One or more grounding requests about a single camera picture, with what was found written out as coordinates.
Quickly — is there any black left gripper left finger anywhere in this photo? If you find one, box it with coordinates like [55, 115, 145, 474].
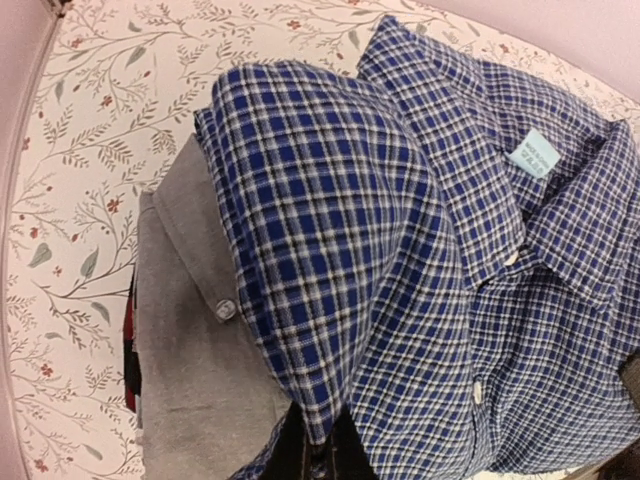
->
[259, 409, 311, 480]

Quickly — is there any floral white tablecloth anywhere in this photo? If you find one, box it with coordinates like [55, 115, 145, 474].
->
[1, 1, 639, 479]

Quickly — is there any grey shirt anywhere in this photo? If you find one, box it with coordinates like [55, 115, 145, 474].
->
[134, 138, 289, 479]

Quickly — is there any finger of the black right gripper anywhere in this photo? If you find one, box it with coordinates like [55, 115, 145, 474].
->
[619, 352, 640, 400]

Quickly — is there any blue checked long sleeve shirt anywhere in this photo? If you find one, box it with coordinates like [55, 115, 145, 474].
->
[195, 16, 639, 479]

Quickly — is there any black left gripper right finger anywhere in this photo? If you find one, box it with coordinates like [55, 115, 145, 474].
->
[325, 407, 378, 480]

